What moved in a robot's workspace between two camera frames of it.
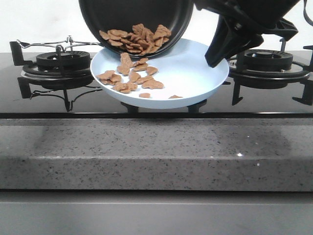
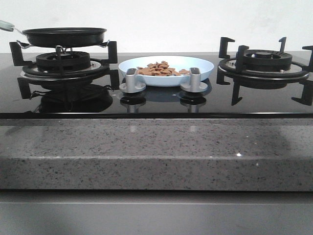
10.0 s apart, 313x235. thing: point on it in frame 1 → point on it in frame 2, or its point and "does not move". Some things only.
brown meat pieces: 141,41 → 161,68
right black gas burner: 267,60 does not move
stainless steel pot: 69,61 does not move
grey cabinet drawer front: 156,213 does not move
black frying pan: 176,15 → 59,37
